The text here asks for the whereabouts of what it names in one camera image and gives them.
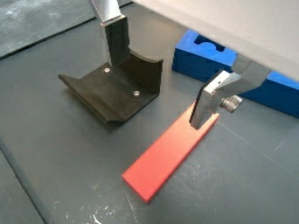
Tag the black curved fixture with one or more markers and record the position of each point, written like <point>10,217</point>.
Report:
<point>116,91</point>

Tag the red rectangular block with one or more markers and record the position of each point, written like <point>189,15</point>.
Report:
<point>154,167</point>

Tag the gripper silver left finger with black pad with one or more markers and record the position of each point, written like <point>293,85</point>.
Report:
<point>114,27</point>

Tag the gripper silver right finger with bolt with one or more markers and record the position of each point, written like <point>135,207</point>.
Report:
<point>219,93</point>

